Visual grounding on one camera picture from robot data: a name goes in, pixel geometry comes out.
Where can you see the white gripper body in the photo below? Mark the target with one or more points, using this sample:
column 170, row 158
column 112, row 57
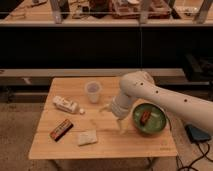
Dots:
column 121, row 105

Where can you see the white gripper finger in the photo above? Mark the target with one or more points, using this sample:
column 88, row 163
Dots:
column 122, row 124
column 106, row 107

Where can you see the white sponge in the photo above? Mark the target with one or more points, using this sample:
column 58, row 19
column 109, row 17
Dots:
column 87, row 137

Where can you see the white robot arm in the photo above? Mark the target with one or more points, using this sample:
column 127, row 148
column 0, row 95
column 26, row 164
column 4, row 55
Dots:
column 140, row 85

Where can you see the translucent ceramic cup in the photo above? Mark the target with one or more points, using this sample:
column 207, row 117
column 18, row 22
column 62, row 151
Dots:
column 92, row 90

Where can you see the brown item in bowl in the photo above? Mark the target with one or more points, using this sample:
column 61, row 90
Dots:
column 144, row 117

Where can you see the green bowl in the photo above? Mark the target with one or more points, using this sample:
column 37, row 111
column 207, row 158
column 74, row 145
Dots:
column 155, row 124

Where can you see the wooden table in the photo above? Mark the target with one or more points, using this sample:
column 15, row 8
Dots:
column 110, row 144

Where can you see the orange brown candy bar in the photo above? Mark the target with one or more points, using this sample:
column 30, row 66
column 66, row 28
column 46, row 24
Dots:
column 61, row 130

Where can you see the long background shelf bench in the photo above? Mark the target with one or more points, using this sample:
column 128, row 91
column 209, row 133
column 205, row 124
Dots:
column 44, row 39

